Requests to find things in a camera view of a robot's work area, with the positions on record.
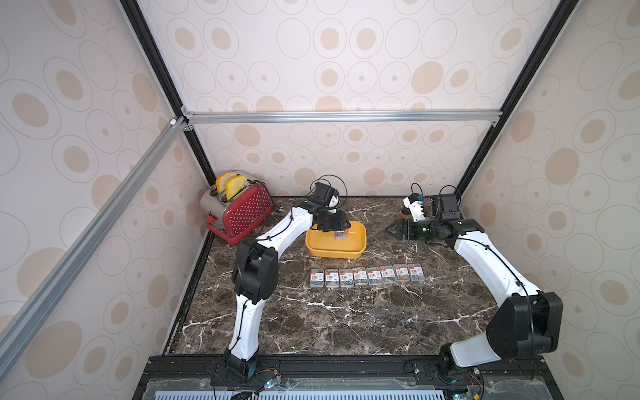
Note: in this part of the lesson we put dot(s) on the yellow toast slice right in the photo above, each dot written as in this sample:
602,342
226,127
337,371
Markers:
234,186

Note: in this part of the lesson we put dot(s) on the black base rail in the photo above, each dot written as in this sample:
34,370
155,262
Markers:
343,377

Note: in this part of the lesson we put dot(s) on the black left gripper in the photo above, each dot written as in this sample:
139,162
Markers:
338,223

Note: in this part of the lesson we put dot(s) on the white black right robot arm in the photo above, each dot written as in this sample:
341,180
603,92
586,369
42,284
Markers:
528,320

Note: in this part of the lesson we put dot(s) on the diagonal aluminium frame bar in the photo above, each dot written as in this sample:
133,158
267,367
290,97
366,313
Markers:
38,308

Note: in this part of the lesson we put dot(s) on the yellow toast slice left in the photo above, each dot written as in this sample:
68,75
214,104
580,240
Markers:
222,181

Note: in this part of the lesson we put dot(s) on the clear paper clip box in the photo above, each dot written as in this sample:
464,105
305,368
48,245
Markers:
416,273
360,277
375,278
316,278
402,274
388,275
331,279
346,278

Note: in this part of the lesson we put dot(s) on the horizontal aluminium frame bar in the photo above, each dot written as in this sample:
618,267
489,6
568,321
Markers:
360,116

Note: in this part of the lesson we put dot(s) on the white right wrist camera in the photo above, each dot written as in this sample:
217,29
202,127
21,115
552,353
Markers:
442,207

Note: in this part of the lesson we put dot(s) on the yellow toast slice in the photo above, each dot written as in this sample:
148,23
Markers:
234,186
222,181

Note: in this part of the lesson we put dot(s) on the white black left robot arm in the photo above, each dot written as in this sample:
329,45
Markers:
256,273

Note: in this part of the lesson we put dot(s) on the red polka dot toaster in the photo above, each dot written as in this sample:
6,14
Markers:
234,220

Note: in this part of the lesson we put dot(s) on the yellow plastic storage tray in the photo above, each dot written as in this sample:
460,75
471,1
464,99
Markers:
323,245

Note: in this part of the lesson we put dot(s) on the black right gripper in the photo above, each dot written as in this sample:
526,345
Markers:
407,230

